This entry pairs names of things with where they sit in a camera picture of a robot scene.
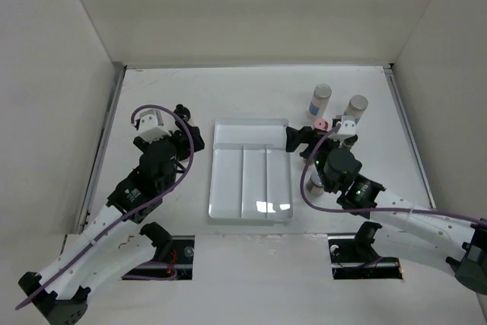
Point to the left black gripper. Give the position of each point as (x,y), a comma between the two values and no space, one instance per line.
(184,146)

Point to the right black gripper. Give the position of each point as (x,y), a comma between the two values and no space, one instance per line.
(296,137)

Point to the pink cap spice bottle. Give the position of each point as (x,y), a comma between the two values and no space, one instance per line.
(320,125)

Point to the black cap white spice bottle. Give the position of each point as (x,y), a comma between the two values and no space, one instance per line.
(183,112)

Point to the blue label silver lid jar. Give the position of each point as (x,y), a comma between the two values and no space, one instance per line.
(319,101)

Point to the red label silver lid jar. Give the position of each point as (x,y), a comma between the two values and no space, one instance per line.
(314,185)

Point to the small dark slim bottle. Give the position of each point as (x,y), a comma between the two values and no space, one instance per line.
(349,142)

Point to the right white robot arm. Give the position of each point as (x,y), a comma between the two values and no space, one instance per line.
(393,227)

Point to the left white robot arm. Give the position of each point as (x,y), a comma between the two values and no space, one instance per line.
(120,238)

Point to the white divided organizer tray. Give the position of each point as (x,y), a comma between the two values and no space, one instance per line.
(251,172)

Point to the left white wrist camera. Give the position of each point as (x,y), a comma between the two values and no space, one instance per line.
(150,127)

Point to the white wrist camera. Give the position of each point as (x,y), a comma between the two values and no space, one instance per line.
(347,129)
(150,127)

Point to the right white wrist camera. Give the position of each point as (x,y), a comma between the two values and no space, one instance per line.
(347,129)

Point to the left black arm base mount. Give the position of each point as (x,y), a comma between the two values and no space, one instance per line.
(161,240)

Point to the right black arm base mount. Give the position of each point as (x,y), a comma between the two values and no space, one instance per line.
(359,248)

